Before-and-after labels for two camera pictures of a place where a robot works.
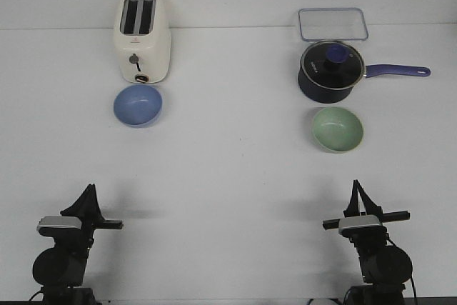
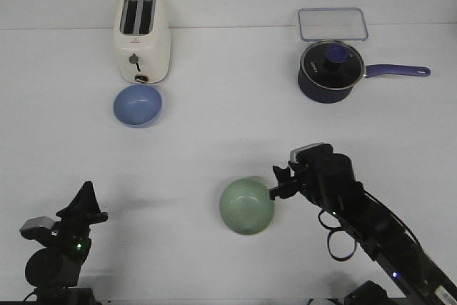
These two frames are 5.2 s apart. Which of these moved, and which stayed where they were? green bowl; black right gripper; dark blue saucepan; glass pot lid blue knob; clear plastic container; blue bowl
Moved: black right gripper; green bowl
Stayed: dark blue saucepan; clear plastic container; glass pot lid blue knob; blue bowl
